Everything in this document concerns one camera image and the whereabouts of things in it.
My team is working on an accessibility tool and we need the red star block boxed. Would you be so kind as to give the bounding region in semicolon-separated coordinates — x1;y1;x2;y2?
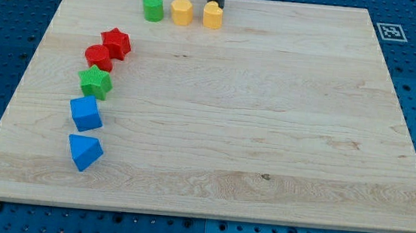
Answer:
100;28;132;61

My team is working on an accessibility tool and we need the green star block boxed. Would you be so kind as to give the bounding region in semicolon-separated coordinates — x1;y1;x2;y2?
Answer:
78;65;113;101

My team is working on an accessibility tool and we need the light wooden board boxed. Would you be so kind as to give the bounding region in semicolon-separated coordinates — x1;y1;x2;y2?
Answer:
0;0;416;233

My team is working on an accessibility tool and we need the yellow heart block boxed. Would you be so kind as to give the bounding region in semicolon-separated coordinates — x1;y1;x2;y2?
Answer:
202;1;223;29

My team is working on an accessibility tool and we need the yellow hexagon block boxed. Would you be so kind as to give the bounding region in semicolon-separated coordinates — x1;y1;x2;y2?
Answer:
171;0;193;26

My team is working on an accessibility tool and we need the blue cube block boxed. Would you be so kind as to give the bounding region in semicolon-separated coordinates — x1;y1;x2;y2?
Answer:
69;95;103;132

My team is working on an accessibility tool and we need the green cylinder block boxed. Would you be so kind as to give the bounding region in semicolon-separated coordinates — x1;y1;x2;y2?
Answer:
142;0;164;23

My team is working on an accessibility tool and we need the blue triangular prism block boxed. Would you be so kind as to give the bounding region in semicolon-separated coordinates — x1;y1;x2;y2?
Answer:
68;134;104;172

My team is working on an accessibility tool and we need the red cylinder block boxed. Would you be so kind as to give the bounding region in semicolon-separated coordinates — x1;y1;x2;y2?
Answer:
84;44;113;72

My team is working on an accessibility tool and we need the white fiducial marker tag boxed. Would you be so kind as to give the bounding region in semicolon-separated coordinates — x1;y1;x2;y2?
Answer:
377;23;407;42

